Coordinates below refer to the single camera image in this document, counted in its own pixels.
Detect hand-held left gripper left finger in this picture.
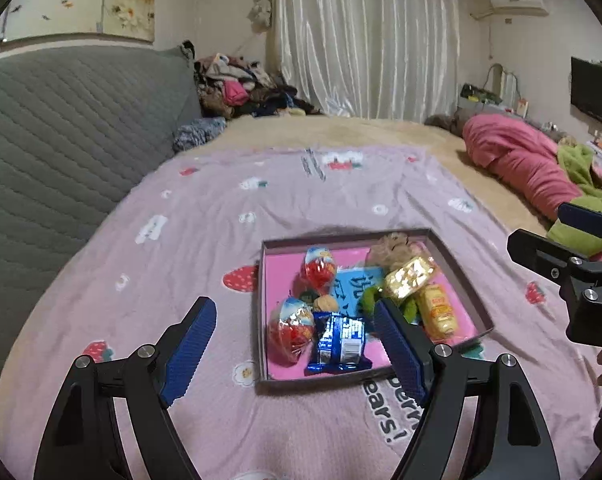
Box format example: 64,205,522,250
34,296,218,480

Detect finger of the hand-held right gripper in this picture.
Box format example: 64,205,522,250
556,202,602,241
507,228,592,283

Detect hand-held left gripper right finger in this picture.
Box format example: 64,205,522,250
373,297,562,480

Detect green fluffy hair scrunchie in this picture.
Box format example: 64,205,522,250
358,282,422,323

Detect blue cookie packet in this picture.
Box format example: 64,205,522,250
305,311,374,376

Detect pink tray box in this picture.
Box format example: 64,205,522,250
253,227,496,386

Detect red toy egg candy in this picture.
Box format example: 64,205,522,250
301,246,338,293
267,296,316,365

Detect green fleece blanket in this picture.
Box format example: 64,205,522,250
548,144,602,256

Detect pink quilt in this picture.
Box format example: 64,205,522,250
462,114,602,263

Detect pink printed blanket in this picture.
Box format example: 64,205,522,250
0,145,602,480

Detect black television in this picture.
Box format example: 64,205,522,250
571,56,602,133

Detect white dresser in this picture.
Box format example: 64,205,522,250
456,97,536,121

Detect white framed mirror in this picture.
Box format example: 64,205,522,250
486,63,519,106

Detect dark green bag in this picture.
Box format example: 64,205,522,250
460,82,502,106

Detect grey brown cloth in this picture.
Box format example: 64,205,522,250
425,112,469,136

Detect blue patterned cloth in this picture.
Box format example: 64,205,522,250
173,116,228,153

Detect white air conditioner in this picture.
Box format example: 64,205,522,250
488,0,550,17

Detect grey quilted headboard cover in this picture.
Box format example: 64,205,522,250
0,45,202,436

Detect pile of clothes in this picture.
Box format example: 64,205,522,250
181,40,327,121

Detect white satin curtain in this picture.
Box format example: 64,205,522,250
248,0,459,123

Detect small plush on curtain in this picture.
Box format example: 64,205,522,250
248,2,273,33

